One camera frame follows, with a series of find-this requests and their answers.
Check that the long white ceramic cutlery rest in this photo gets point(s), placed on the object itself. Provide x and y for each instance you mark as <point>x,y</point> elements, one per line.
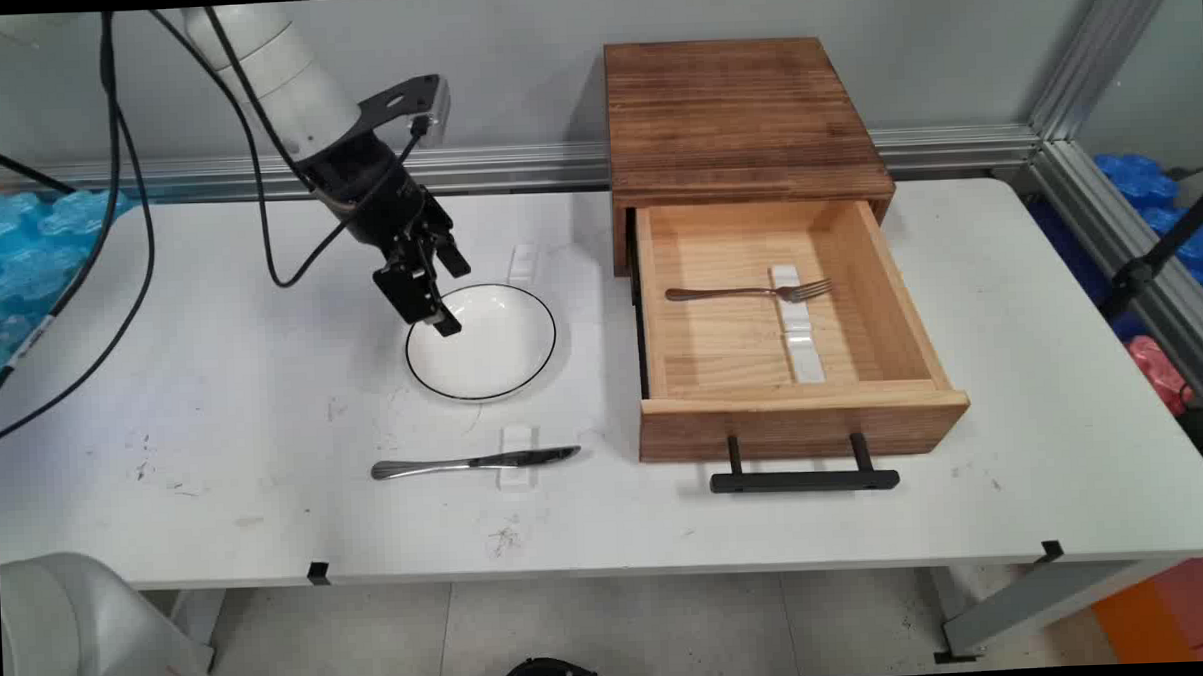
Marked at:
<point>807,356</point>

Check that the stainless steel fork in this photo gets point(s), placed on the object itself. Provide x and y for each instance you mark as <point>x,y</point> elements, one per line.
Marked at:
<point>720,293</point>

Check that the black table edge clip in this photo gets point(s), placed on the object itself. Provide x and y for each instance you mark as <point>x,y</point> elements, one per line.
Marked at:
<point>318,574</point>
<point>1049,551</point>

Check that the black camera mounting bracket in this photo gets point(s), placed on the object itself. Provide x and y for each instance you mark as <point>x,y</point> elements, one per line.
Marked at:
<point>393,105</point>

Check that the thin black rod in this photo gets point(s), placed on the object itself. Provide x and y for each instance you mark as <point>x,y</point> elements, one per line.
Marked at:
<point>30,171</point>

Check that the grey metal table leg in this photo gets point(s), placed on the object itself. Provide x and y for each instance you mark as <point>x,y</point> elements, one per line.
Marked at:
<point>1031,603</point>

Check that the black tripod stand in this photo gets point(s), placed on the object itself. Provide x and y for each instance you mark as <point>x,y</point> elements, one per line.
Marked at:
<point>1135,274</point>

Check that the white table leg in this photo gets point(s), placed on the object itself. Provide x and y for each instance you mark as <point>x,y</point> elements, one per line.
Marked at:
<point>199,622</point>

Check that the upright aluminium frame post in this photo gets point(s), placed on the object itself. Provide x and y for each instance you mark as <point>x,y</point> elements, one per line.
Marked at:
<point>1092,61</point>

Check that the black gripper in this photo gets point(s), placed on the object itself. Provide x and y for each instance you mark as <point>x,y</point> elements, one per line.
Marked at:
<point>376,196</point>

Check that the dark wooden drawer cabinet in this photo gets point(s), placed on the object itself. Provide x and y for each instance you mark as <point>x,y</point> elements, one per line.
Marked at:
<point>744,113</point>

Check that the red plastic bag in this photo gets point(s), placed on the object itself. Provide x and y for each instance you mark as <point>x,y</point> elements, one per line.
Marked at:
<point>1158,369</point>

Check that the orange box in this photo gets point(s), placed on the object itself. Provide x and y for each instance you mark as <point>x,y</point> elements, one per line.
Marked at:
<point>1162,619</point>

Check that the white plate with black rim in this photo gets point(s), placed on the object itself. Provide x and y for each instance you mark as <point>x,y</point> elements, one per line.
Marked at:
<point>492,352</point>

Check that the light blue plastic bags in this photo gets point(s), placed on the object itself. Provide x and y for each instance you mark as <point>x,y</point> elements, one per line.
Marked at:
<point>28,248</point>

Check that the dark blue plastic bags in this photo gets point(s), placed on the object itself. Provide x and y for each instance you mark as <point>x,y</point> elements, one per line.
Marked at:
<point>1136,174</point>

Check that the light wooden drawer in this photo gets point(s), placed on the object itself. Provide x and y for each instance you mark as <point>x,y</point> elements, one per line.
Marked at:
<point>722,364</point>

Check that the short white ceramic cutlery rest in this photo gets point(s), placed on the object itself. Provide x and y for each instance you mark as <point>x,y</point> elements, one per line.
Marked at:
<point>517,436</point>
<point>524,266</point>

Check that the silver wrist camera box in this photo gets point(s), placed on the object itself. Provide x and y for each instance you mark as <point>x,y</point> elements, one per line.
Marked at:
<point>436,119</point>

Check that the slanted aluminium frame rail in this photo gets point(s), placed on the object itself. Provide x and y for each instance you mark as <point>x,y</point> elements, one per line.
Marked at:
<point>1108,230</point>

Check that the stainless steel table knife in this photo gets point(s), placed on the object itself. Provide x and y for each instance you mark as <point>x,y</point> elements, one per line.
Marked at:
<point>416,468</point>

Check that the horizontal aluminium frame rail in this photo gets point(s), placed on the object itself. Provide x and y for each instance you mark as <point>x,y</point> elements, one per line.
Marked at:
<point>206,177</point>

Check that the black round floor object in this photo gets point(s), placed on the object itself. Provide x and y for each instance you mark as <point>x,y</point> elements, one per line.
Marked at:
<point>553,675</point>

